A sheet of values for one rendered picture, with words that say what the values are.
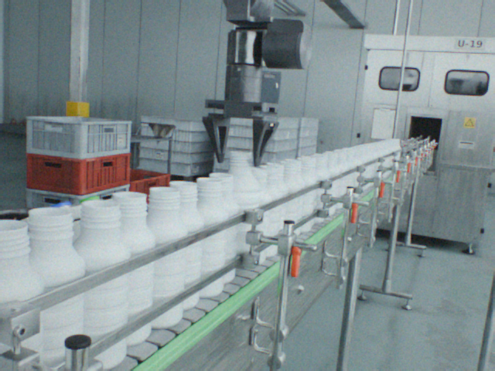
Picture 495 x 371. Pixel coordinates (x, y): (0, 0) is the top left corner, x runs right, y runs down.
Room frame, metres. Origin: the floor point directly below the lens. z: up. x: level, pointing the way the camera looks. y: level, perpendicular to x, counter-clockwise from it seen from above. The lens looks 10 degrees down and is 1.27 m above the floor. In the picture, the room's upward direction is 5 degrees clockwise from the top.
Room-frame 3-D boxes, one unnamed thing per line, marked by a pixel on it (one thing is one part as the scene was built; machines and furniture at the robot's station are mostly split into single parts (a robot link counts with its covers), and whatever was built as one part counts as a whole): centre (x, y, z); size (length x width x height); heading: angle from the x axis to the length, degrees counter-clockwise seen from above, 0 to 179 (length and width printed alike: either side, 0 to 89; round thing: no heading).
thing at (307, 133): (9.56, -0.62, 0.59); 1.25 x 1.03 x 1.17; 159
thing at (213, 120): (0.81, 0.03, 1.22); 0.07 x 0.07 x 0.09; 68
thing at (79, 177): (3.31, 1.10, 0.78); 0.61 x 0.41 x 0.22; 165
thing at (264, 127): (0.80, 0.00, 1.22); 0.07 x 0.07 x 0.09; 68
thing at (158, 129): (6.22, 1.11, 0.85); 0.36 x 0.12 x 0.27; 68
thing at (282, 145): (8.05, -0.12, 0.59); 1.24 x 1.03 x 1.17; 160
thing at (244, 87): (0.81, 0.02, 1.29); 0.10 x 0.07 x 0.07; 68
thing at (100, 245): (0.48, 0.14, 1.08); 0.06 x 0.06 x 0.17
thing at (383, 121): (5.26, -1.34, 1.22); 0.23 x 0.03 x 0.32; 68
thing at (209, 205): (0.70, 0.05, 1.08); 0.06 x 0.06 x 0.17
